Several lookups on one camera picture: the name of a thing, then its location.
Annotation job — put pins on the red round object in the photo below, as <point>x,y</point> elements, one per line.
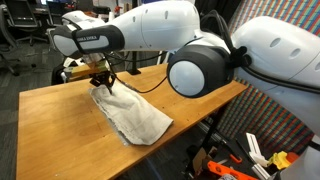
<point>293,157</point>

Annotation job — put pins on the multicoloured patterned partition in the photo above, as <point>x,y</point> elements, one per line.
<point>266,120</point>

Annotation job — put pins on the white woven towel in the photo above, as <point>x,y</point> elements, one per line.
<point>133,113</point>

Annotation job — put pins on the white aluminium brackets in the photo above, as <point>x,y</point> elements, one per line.
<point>256,153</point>

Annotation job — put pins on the yellow green plastic object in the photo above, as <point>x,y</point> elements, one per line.
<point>280,160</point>

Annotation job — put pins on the black camera stand pole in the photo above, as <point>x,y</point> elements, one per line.
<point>134,63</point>

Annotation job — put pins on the black office chair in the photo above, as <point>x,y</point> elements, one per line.
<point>23,20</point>

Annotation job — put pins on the open cardboard box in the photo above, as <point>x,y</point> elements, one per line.
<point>200,160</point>

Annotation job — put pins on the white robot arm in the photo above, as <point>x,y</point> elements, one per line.
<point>186,43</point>

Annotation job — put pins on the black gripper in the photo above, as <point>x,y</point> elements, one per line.
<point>100,78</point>

